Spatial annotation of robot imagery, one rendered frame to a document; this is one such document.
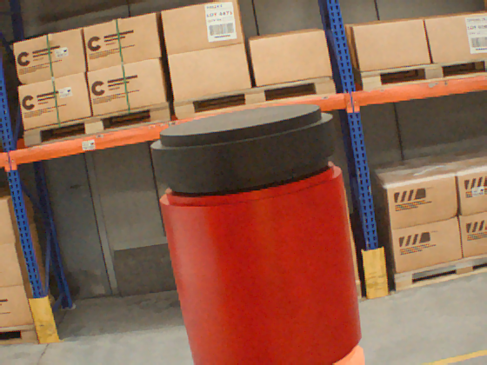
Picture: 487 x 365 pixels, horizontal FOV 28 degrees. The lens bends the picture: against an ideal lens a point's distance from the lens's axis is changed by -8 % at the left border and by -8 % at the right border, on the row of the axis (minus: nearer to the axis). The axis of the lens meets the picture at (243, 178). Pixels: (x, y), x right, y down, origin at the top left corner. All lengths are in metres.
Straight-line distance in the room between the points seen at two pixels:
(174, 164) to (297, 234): 0.04
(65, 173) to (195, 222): 9.16
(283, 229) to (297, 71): 7.69
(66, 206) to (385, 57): 3.29
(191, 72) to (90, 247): 2.29
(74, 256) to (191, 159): 9.31
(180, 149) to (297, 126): 0.03
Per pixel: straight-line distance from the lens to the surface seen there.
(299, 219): 0.27
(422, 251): 8.21
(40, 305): 8.31
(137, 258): 9.44
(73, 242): 9.55
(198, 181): 0.27
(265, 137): 0.27
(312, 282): 0.28
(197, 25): 7.94
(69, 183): 9.44
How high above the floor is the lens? 2.37
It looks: 9 degrees down
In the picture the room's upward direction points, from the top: 9 degrees counter-clockwise
